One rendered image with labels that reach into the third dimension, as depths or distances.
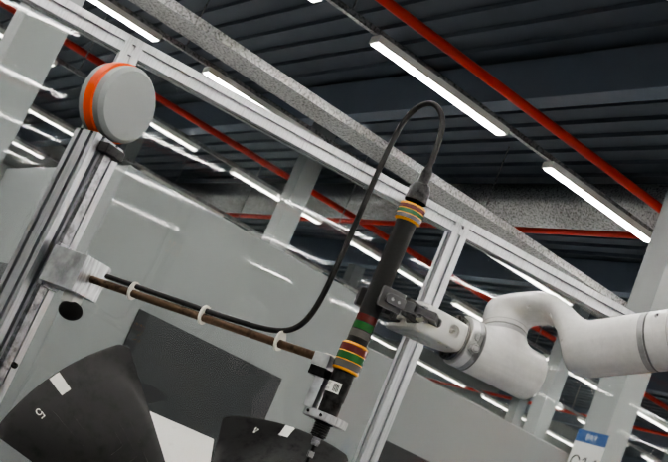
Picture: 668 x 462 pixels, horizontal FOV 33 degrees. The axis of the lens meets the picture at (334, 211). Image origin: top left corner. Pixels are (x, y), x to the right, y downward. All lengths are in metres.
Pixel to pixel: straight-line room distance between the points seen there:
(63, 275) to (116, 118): 0.33
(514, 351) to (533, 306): 0.08
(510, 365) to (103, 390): 0.63
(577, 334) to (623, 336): 0.08
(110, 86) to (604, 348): 1.05
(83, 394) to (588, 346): 0.76
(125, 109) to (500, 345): 0.88
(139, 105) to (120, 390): 0.72
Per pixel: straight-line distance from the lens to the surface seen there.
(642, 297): 8.88
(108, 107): 2.21
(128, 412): 1.74
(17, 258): 2.21
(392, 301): 1.73
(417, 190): 1.80
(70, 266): 2.11
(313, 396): 1.75
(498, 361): 1.83
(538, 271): 2.75
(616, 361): 1.75
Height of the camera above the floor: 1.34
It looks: 13 degrees up
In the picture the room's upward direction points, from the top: 23 degrees clockwise
